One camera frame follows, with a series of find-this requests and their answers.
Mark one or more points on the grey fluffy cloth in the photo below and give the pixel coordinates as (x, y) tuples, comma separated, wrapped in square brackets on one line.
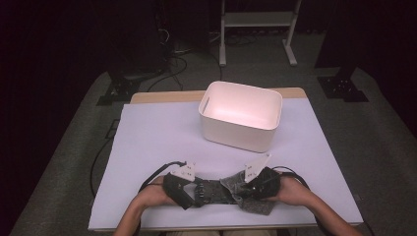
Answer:
[(255, 206)]

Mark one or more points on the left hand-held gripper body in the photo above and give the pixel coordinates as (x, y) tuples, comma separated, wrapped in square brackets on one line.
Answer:
[(177, 190)]

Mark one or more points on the person's right hand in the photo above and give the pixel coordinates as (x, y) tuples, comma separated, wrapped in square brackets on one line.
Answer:
[(291, 191)]

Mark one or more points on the black stand base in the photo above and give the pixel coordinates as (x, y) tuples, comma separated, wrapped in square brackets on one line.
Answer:
[(119, 90), (341, 88)]

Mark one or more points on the white plastic bin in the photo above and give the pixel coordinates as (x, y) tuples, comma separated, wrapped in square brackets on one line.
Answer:
[(236, 137)]

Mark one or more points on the white metal stand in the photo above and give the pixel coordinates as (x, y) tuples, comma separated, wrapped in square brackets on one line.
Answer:
[(255, 19)]

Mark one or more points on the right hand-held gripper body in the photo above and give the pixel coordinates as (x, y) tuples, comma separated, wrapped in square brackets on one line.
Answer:
[(265, 185)]

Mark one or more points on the person's left hand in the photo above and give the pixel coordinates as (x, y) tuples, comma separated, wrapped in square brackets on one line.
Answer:
[(152, 195)]

